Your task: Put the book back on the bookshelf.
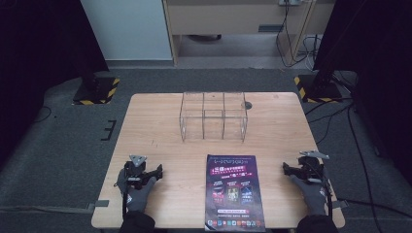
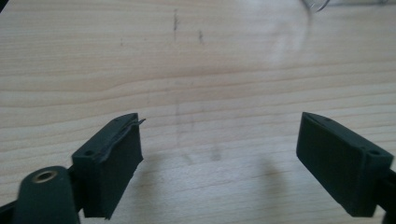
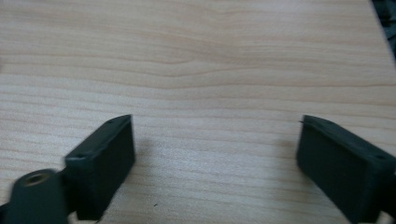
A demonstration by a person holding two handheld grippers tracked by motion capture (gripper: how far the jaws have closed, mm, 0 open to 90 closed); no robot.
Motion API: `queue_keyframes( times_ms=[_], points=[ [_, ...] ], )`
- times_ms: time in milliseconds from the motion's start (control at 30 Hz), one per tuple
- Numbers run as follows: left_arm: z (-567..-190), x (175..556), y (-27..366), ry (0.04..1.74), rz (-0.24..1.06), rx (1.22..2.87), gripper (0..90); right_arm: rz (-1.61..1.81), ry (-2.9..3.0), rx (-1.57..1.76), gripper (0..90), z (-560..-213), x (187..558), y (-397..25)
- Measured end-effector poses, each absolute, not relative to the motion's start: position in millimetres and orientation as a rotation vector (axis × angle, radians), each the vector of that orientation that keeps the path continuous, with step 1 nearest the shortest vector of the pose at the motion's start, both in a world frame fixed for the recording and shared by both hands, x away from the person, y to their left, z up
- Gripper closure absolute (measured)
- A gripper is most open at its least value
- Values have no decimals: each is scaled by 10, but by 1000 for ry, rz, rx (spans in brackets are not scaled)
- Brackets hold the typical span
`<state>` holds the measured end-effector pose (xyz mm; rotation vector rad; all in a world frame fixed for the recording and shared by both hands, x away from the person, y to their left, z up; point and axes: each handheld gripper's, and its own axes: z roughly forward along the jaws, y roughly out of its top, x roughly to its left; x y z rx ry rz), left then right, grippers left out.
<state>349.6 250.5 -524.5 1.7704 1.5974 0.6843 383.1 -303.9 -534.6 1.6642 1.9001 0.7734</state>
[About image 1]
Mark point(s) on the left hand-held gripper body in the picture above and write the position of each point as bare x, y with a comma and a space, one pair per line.
136, 168

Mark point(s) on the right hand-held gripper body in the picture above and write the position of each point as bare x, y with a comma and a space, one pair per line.
310, 166

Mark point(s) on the purple magazine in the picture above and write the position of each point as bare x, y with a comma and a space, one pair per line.
233, 194

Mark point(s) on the clear acrylic divided organizer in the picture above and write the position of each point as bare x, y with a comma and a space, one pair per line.
213, 116

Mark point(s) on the person's left hand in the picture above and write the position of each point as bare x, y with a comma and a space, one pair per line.
139, 194

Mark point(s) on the person's right hand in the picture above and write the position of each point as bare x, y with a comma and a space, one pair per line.
312, 194

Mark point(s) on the grey tape piece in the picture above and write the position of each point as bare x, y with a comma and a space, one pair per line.
342, 204
101, 203

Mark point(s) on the black stand base striped tape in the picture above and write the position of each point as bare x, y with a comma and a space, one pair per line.
97, 92
319, 89

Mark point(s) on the black curtain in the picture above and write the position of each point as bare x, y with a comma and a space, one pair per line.
42, 51
375, 64

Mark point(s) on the white panel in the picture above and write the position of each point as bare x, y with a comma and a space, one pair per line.
126, 29

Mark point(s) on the light wooden desk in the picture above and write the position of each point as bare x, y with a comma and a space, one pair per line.
239, 19

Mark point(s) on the white power strip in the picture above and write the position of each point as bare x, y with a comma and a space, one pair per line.
289, 2

